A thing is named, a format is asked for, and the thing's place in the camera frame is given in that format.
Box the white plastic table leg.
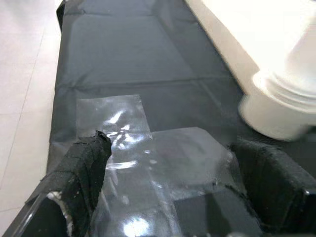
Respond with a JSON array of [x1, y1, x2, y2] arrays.
[[256, 13, 316, 112]]

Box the white plastic table top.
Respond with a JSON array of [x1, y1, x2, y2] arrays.
[[184, 0, 316, 142]]

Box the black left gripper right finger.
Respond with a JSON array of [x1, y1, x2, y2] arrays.
[[226, 141, 316, 234]]

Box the wide clear tape patch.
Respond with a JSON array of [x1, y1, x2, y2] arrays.
[[74, 93, 250, 237]]

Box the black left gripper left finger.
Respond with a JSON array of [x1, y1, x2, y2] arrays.
[[0, 130, 112, 237]]

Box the black tablecloth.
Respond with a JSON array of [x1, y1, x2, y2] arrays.
[[45, 0, 316, 237]]

